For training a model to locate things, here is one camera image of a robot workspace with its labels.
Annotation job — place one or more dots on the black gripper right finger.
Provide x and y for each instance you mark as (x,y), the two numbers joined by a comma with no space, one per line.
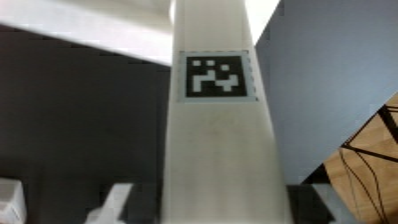
(317,205)

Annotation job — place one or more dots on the white desk leg block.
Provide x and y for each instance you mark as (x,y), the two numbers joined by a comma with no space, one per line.
(13,206)

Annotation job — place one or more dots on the white front fence rail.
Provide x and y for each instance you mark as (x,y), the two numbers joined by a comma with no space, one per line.
(146,28)

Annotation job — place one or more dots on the white desk leg with tag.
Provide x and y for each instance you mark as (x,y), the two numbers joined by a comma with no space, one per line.
(223,178)

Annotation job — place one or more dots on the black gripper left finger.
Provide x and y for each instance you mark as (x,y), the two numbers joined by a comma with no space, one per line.
(129,206)

